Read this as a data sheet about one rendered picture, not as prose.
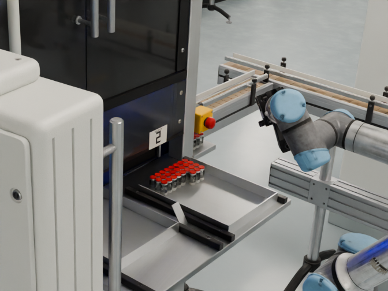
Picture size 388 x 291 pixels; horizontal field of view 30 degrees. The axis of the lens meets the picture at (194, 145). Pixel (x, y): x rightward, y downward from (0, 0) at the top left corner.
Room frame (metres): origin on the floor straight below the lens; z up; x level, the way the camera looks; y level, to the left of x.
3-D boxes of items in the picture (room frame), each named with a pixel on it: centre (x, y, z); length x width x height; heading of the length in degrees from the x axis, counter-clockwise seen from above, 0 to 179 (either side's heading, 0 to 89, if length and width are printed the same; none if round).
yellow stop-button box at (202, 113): (2.27, -0.01, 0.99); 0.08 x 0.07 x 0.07; 54
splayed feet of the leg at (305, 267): (2.73, -0.57, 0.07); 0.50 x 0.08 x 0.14; 144
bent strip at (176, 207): (1.75, -0.01, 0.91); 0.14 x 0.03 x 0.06; 54
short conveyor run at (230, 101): (2.58, -0.06, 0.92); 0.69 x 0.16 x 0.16; 144
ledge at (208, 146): (2.31, 0.02, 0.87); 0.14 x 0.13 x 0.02; 54
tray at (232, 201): (1.93, -0.05, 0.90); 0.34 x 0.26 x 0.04; 54
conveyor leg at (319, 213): (2.73, -0.57, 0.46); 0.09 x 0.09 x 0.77; 54
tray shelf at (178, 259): (1.82, 0.08, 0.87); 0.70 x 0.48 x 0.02; 144
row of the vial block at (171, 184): (2.00, 0.04, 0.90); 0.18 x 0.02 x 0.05; 144
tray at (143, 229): (1.72, 0.24, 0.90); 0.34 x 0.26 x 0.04; 54
